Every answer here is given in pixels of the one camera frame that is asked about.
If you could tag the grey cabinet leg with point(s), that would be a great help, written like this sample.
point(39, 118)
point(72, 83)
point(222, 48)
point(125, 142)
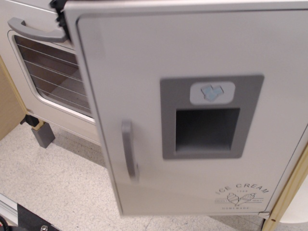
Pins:
point(44, 135)

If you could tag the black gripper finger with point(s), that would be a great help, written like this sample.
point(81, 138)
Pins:
point(59, 5)

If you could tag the wooden frame post right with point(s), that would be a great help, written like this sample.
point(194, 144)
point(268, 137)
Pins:
point(288, 193)

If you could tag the grey ice dispenser panel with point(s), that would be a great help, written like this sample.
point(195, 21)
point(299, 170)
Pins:
point(207, 117)

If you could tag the aluminium rail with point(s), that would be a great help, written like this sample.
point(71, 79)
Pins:
point(8, 208)

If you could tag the grey fridge door handle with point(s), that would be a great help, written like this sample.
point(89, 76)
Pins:
point(128, 146)

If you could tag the white toy fridge door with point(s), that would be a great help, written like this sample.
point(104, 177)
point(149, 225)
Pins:
point(125, 47)

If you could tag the wooden side panel left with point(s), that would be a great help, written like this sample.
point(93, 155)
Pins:
point(12, 108)

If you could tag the white toy oven door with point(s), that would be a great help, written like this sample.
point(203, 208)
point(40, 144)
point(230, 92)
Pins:
point(46, 74)

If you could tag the black clamp bracket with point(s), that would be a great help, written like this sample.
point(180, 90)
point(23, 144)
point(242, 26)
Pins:
point(31, 120)

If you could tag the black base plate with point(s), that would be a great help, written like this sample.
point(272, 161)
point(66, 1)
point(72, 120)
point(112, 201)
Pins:
point(32, 222)

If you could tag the grey oven door handle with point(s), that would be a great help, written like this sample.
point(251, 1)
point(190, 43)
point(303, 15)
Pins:
point(20, 27)

